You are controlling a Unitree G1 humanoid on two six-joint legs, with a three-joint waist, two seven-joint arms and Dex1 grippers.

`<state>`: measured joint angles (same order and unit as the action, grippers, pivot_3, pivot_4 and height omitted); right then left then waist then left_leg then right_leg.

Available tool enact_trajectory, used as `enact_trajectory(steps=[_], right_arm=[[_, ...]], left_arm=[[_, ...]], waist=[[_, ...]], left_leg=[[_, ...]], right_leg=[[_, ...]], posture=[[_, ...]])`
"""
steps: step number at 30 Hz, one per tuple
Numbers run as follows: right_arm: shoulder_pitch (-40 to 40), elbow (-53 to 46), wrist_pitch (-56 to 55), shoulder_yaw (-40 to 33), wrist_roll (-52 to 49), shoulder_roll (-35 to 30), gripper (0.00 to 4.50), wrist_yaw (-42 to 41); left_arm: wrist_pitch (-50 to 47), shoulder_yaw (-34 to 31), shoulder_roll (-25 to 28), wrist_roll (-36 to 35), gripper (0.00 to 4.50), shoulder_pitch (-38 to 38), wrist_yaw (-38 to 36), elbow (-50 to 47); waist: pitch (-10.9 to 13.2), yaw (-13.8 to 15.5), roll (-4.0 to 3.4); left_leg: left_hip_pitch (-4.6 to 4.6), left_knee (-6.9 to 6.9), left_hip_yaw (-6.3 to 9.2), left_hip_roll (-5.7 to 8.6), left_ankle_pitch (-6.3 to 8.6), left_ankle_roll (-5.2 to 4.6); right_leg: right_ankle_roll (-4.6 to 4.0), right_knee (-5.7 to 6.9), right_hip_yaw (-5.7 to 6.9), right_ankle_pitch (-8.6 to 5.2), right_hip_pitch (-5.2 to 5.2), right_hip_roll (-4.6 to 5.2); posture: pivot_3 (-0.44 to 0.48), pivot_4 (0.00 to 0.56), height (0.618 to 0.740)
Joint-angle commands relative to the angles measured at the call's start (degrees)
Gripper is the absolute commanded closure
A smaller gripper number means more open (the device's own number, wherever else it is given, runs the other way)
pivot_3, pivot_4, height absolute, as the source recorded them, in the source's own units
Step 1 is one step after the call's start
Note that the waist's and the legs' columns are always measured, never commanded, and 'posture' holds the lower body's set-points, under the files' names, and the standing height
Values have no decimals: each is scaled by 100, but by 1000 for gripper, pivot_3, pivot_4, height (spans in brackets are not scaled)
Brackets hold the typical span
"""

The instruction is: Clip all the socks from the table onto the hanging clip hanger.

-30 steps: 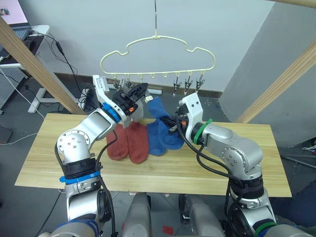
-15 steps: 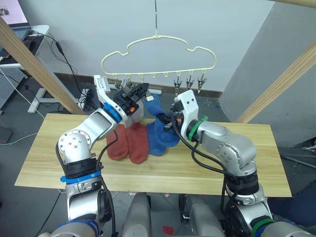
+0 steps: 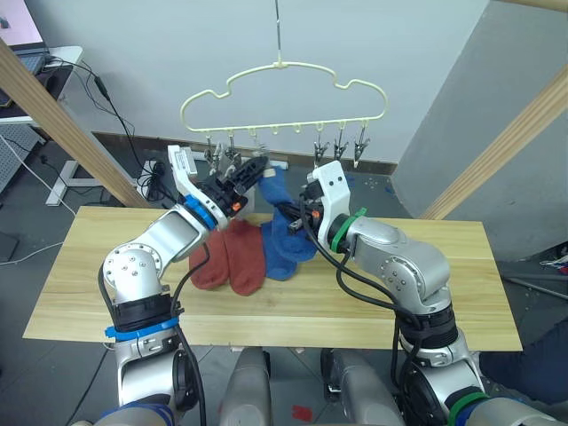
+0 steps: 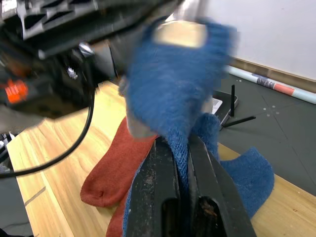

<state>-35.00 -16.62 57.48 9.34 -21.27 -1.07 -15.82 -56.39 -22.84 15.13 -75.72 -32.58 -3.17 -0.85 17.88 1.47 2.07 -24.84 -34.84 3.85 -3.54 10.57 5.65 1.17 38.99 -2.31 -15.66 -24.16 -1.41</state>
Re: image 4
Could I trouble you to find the rolled light blue mat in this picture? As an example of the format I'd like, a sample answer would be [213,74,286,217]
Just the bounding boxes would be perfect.
[228,64,316,105]

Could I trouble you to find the wooden baseboard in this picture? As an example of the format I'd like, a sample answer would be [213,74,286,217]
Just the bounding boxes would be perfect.
[231,57,316,94]

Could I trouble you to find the rust red sock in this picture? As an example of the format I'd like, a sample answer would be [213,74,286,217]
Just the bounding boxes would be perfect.
[80,116,159,208]
[105,195,129,237]

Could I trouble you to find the grey router with black antennas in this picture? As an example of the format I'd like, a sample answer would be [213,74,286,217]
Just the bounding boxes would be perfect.
[211,84,257,128]

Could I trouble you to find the ribbed finger of the black left gripper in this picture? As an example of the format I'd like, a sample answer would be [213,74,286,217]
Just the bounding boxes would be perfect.
[0,0,185,59]

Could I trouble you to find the blue fuzzy sock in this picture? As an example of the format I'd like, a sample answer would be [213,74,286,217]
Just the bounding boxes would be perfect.
[118,16,238,198]
[122,113,275,237]

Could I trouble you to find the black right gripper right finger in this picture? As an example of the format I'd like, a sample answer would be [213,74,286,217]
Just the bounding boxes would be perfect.
[188,134,258,237]

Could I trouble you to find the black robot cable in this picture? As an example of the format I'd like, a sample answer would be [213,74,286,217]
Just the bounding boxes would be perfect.
[0,81,96,179]

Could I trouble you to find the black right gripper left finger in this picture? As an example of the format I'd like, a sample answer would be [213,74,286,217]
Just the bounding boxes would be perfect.
[125,137,182,237]

